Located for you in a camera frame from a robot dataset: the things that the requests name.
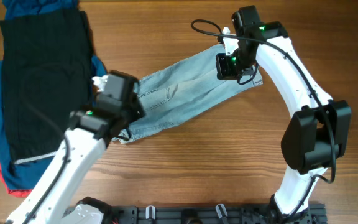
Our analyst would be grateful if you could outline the light blue denim shorts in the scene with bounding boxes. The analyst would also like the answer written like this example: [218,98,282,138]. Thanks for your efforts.
[119,44,263,144]

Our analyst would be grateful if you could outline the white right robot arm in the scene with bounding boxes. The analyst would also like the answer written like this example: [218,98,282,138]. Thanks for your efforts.
[216,6,351,223]

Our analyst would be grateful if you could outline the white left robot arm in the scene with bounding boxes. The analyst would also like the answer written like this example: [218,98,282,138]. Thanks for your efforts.
[6,70,145,223]

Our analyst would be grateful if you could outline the black garment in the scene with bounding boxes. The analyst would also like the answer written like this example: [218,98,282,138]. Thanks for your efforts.
[0,9,93,164]

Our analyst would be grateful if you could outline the dark blue garment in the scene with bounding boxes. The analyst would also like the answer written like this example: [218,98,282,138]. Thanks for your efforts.
[0,0,108,192]

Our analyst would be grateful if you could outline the red garment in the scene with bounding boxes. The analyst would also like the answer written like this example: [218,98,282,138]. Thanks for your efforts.
[0,154,32,198]

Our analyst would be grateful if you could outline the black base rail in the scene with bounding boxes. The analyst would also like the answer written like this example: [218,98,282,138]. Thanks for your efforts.
[62,203,326,224]

